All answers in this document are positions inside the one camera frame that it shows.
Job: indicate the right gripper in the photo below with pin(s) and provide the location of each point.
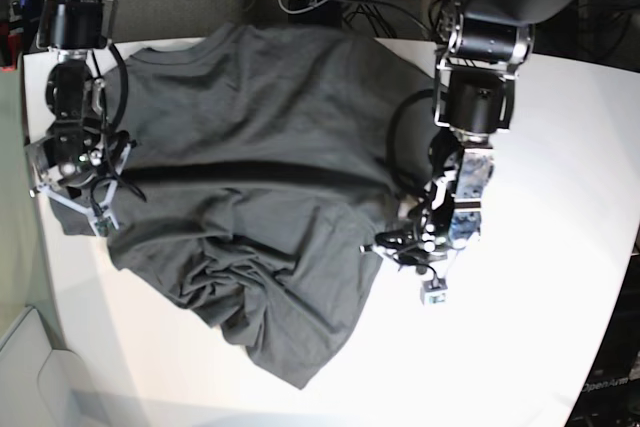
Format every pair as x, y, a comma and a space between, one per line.
73, 162

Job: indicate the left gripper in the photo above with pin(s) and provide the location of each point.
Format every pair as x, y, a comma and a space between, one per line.
455, 217

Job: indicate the grey t-shirt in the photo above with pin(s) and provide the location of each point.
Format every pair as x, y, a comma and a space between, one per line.
261, 157

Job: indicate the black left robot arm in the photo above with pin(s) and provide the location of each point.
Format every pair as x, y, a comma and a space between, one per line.
483, 44

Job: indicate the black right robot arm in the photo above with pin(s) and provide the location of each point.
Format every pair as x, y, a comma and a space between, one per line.
75, 92

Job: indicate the red clamp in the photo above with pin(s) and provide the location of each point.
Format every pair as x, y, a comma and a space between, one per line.
11, 47

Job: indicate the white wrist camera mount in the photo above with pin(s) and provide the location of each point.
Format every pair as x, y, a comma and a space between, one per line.
95, 204

